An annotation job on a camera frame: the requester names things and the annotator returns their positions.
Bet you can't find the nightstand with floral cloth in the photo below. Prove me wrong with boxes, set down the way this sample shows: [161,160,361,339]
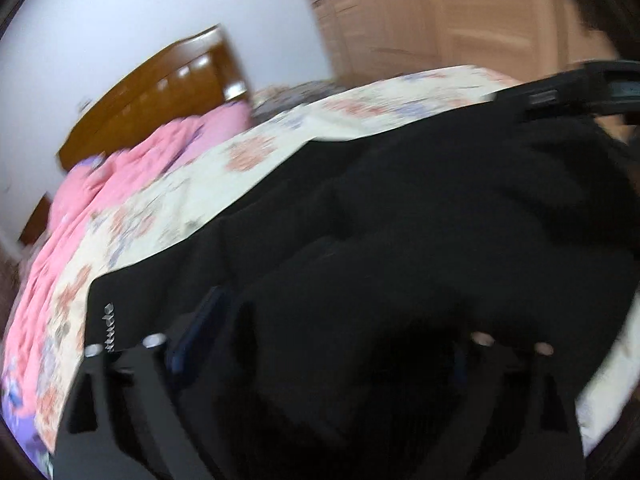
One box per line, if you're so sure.
[249,79,347,123]

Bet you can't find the black pants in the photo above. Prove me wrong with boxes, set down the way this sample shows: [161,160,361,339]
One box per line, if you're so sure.
[82,94,640,480]

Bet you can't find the floral bed sheet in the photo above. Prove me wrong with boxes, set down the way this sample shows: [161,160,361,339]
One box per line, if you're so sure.
[0,64,640,471]

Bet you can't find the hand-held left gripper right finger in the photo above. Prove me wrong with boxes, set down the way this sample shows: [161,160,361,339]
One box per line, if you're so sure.
[450,330,587,480]

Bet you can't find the wooden bed headboard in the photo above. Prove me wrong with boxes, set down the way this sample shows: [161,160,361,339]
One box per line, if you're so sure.
[57,23,252,172]

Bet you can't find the wooden wardrobe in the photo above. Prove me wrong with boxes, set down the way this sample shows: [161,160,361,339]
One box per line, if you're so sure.
[294,0,623,93]

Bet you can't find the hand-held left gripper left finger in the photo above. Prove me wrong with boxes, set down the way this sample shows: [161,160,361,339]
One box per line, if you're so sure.
[54,286,227,480]

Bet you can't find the pink quilt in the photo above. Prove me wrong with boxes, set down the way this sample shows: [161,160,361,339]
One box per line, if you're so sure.
[1,100,254,391]

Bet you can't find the small wooden nightstand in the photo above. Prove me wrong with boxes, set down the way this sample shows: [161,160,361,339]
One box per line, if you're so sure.
[19,194,55,247]

